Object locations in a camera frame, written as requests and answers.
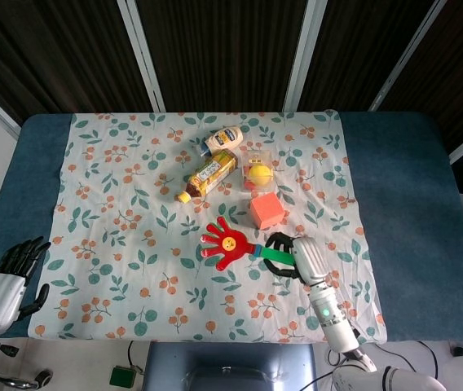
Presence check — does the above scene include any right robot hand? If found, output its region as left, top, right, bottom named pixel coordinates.
left=264, top=231, right=331, bottom=291

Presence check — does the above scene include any red hand clapper toy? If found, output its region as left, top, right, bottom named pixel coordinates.
left=198, top=217, right=298, bottom=272

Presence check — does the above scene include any grey robot base chair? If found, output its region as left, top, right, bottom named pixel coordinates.
left=142, top=340, right=319, bottom=391

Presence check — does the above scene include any orange foam cube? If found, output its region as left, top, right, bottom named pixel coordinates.
left=249, top=192, right=286, bottom=231

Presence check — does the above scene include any clear box with yellow toy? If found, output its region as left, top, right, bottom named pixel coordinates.
left=241, top=150, right=277, bottom=192

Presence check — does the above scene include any blue table cover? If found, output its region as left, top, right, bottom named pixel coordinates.
left=0, top=110, right=463, bottom=344

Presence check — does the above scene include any tea bottle with yellow cap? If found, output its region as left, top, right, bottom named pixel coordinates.
left=175, top=148, right=240, bottom=204

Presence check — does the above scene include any floral patterned tablecloth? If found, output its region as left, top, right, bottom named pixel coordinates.
left=27, top=108, right=388, bottom=345

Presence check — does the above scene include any green square box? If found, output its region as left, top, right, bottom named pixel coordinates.
left=108, top=366, right=137, bottom=388

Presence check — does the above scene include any white mayonnaise squeeze bottle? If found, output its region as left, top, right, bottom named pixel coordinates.
left=199, top=125, right=244, bottom=157

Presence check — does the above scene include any black cable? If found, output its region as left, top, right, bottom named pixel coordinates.
left=301, top=340, right=439, bottom=391
left=126, top=340, right=146, bottom=374

